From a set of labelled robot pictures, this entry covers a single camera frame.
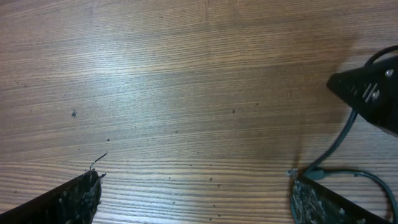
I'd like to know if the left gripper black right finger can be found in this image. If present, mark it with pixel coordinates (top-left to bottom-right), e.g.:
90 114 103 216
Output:
290 174 391 224

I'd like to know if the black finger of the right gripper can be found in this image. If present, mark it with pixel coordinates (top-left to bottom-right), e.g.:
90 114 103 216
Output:
326 56 397 136

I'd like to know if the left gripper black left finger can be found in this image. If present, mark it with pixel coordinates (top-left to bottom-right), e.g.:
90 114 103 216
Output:
1 169 105 224

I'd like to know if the thin black usb cable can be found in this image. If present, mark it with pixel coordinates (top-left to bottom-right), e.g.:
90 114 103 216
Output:
303 108 398 222

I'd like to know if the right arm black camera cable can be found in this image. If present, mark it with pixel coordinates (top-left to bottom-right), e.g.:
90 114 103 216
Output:
363 45 398 67

